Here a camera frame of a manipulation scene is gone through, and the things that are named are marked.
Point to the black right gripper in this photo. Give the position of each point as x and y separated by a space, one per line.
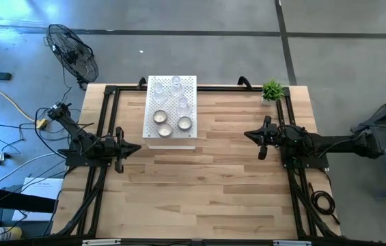
273 136

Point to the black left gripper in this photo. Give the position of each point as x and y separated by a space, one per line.
119 150

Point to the white purple patterned candle jar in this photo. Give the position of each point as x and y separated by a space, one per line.
165 130

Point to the blue patterned candle jar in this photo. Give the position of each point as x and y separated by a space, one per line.
185 123

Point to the clear ribbed glass candlestick holder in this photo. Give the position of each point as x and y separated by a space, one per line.
183 106
177 86
158 91

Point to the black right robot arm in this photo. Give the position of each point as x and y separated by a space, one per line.
336 143

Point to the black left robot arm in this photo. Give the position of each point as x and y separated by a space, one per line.
83 140

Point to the white perforated metal shelf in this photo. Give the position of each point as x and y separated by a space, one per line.
151 133

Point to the green plant in white pot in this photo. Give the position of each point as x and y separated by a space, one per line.
272 91

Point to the white paper box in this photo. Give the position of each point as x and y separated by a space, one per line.
42 191

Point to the black floor fan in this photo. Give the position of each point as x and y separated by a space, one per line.
73 54

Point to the black desk beam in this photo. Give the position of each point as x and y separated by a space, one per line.
18 201

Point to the grey metal stand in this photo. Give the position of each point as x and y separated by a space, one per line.
384 167

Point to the yellow bottle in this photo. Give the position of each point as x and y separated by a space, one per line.
8 233

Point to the black aluminium table frame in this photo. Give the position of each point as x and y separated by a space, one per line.
112 109

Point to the silver metal bracket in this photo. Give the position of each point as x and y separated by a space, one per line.
101 242
292 243

